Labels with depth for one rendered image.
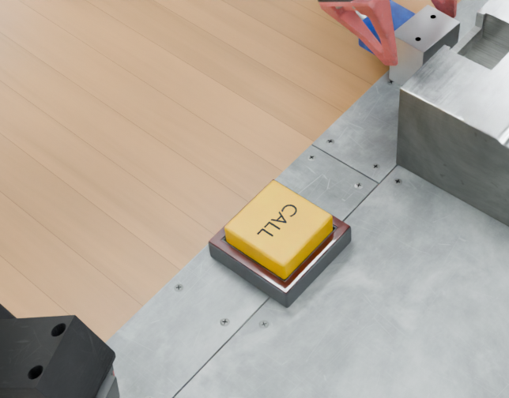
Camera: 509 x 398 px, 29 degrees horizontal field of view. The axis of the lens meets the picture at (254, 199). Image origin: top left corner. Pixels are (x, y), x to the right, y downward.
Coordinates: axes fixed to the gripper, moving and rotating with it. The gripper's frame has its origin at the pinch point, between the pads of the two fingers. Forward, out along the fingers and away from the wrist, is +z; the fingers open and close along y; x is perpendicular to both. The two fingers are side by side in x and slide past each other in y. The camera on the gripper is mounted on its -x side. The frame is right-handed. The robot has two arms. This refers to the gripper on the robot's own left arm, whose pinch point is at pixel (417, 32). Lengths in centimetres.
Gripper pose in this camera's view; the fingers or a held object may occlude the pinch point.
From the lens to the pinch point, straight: 87.5
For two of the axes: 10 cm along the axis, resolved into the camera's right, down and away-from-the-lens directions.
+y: 7.1, -5.9, 3.9
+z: 4.1, 7.9, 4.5
